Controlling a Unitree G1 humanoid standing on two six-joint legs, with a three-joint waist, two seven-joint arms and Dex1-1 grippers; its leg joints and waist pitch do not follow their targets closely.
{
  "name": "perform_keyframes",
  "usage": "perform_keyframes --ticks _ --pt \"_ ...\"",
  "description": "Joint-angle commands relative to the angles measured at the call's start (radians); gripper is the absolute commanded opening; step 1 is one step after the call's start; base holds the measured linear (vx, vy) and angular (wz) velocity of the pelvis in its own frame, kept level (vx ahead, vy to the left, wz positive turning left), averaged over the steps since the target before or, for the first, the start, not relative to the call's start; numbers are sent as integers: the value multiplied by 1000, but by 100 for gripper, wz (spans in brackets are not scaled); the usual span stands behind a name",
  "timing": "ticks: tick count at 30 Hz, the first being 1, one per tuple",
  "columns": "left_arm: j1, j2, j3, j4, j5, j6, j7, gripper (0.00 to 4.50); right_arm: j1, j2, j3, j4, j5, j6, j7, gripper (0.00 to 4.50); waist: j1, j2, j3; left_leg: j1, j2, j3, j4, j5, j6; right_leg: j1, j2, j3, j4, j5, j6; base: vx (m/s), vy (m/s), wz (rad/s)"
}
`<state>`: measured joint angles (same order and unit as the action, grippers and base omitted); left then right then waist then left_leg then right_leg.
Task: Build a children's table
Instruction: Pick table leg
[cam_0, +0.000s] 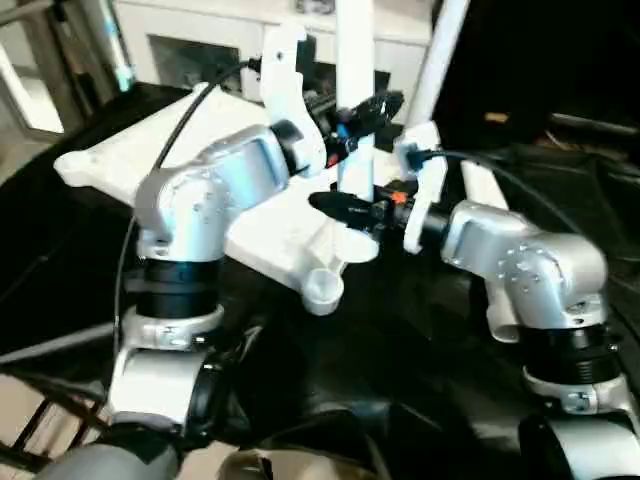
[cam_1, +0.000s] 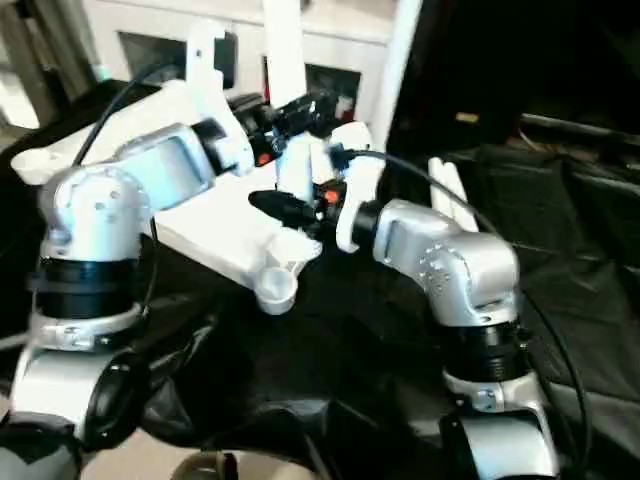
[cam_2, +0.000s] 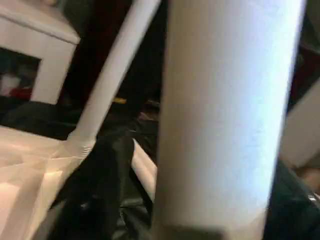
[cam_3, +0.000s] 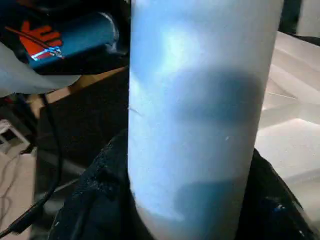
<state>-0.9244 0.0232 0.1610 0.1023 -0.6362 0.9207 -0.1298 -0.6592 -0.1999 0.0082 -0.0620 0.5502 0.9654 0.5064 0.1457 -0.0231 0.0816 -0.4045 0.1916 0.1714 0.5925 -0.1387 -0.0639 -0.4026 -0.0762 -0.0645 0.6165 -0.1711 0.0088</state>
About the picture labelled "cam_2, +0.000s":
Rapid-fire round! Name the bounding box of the white display cabinet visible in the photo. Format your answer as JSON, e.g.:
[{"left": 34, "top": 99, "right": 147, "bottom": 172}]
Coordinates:
[{"left": 0, "top": 0, "right": 82, "bottom": 107}]

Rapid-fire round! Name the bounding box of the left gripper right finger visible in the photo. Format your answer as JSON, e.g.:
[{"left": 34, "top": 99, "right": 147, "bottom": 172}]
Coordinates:
[{"left": 261, "top": 160, "right": 320, "bottom": 240}]

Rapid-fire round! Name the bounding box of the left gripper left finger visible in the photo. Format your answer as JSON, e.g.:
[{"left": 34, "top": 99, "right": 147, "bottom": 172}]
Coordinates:
[{"left": 31, "top": 134, "right": 155, "bottom": 240}]

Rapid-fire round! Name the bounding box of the black work mat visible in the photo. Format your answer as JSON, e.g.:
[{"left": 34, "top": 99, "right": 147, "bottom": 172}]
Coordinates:
[{"left": 0, "top": 97, "right": 161, "bottom": 240}]

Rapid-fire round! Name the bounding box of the white plastic table top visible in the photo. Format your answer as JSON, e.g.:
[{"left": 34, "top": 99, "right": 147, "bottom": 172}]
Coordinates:
[{"left": 0, "top": 125, "right": 159, "bottom": 240}]

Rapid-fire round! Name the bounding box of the black low cabinet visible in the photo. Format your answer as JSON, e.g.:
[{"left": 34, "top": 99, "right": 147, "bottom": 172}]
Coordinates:
[{"left": 62, "top": 0, "right": 171, "bottom": 121}]

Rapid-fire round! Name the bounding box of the white plastic table leg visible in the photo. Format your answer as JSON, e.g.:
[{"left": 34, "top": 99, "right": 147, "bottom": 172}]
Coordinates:
[
  {"left": 65, "top": 0, "right": 162, "bottom": 158},
  {"left": 151, "top": 0, "right": 307, "bottom": 240}
]

